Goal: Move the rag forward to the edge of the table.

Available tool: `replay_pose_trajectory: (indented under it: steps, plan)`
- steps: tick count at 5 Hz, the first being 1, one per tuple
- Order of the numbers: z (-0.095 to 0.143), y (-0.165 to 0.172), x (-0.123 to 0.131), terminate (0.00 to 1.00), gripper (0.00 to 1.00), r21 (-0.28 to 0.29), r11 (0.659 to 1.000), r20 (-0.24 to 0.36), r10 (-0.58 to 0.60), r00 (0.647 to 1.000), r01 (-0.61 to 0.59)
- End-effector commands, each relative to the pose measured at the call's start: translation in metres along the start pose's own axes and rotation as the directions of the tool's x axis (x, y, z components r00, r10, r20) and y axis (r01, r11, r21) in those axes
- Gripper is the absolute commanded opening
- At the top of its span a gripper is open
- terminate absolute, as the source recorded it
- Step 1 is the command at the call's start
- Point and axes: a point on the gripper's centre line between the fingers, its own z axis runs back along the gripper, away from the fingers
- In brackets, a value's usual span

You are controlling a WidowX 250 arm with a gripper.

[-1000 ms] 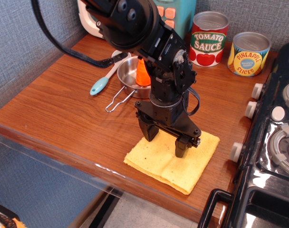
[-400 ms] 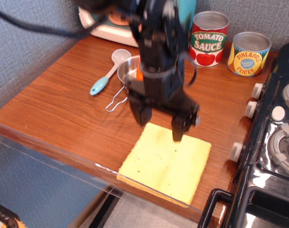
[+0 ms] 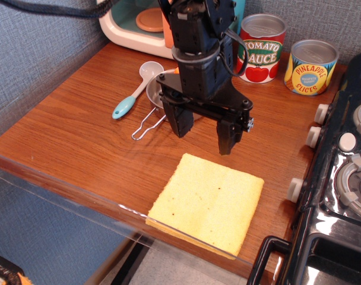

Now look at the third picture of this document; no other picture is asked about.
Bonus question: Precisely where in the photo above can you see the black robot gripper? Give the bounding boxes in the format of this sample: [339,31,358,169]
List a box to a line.
[156,56,254,156]

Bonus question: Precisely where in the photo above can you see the yellow rag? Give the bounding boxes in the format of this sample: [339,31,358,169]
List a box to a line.
[145,153,264,260]

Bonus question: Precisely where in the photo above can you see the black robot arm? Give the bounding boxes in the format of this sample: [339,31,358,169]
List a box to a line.
[156,1,253,156]

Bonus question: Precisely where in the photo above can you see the small steel pan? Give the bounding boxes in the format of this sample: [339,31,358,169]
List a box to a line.
[131,76,167,141]

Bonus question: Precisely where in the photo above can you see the white teal spoon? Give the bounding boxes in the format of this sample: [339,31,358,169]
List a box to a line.
[112,61,164,119]

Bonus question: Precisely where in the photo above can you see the tomato sauce can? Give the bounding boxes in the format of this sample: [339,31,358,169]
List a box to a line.
[236,14,286,83]

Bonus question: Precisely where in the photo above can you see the pineapple slices can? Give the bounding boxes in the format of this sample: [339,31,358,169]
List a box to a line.
[284,39,339,96]

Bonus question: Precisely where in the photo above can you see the toy microwave teal and white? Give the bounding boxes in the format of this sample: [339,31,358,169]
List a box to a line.
[99,1,245,59]

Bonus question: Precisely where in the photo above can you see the black toy stove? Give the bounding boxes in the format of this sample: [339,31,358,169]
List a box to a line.
[248,53,361,284]

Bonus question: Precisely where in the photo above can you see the clear acrylic guard panel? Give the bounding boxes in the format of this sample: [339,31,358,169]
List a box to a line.
[0,169,246,284]

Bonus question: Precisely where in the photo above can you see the orange plush object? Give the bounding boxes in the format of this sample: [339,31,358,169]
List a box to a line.
[0,266,32,285]

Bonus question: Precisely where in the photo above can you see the black braided cable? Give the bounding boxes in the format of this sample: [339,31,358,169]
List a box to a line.
[0,0,122,19]

